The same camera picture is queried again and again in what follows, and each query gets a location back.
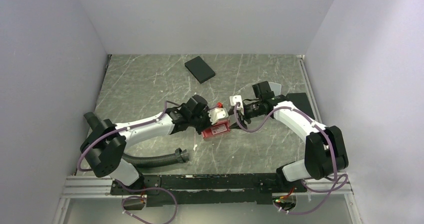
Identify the red paper box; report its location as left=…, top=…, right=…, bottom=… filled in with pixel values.
left=201, top=119, right=230, bottom=140

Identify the small red white box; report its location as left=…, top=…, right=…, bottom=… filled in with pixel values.
left=210, top=124, right=229, bottom=135

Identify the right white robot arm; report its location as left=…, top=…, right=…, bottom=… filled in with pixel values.
left=229, top=81, right=349, bottom=192

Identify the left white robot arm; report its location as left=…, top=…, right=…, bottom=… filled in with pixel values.
left=77, top=95, right=212, bottom=194

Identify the black flat box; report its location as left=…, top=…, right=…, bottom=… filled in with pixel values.
left=184, top=56, right=216, bottom=84

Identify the clear plastic case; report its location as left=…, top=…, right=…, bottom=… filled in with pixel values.
left=268, top=82, right=282, bottom=96

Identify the black ridged tray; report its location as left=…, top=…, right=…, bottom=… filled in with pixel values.
left=286, top=93, right=315, bottom=119

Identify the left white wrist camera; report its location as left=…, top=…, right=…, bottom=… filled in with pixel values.
left=208, top=102, right=229, bottom=126

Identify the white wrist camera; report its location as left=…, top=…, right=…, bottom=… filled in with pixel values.
left=208, top=102, right=229, bottom=126
left=229, top=95, right=245, bottom=115

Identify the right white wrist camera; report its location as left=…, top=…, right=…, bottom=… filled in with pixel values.
left=229, top=95, right=245, bottom=115

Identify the black corrugated hose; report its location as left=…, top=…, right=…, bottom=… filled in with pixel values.
left=83, top=111, right=190, bottom=169

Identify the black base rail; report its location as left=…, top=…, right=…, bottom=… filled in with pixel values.
left=110, top=173, right=307, bottom=207

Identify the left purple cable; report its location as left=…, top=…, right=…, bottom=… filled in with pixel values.
left=76, top=100, right=180, bottom=224

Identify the purple cable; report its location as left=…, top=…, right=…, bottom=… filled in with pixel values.
left=76, top=100, right=180, bottom=224
left=233, top=103, right=349, bottom=216

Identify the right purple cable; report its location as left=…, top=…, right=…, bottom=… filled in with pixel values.
left=233, top=103, right=349, bottom=216

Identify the aluminium frame rail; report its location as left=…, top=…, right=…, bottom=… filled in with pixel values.
left=53, top=173, right=363, bottom=224

